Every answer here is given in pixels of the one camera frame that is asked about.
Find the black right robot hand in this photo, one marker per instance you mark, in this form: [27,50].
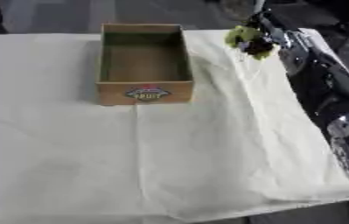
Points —
[260,46]

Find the tan cardboard box green inside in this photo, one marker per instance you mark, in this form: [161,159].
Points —
[145,93]

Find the green toy grape bunch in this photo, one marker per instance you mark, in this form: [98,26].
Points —
[239,35]

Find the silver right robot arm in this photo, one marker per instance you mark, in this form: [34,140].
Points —
[325,84]

